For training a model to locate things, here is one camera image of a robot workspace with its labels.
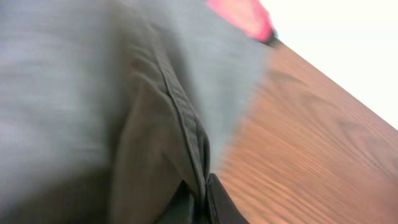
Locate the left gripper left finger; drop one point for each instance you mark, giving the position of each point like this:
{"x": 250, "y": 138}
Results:
{"x": 181, "y": 209}

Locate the grey shorts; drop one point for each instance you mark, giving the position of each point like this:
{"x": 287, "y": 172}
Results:
{"x": 107, "y": 106}

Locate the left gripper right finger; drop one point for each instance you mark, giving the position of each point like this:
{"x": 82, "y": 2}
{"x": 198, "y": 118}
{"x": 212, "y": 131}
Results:
{"x": 221, "y": 208}

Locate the red soccer t-shirt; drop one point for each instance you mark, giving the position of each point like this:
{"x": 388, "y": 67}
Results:
{"x": 248, "y": 15}

